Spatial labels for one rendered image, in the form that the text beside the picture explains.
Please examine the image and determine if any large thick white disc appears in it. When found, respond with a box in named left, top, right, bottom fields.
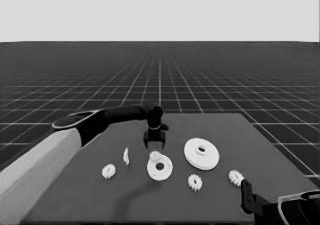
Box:
left=183, top=137, right=221, bottom=171

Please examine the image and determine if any small white gear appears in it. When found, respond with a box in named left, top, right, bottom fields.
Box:
left=149, top=150, right=163, bottom=163
left=187, top=173, right=204, bottom=193
left=101, top=163, right=117, bottom=180
left=228, top=169, right=245, bottom=188

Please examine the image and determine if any white round carrier with pins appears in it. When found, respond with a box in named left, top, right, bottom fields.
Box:
left=146, top=152, right=174, bottom=182

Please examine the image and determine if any small thin white T-shaped piece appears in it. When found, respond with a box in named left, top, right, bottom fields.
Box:
left=122, top=146, right=131, bottom=167

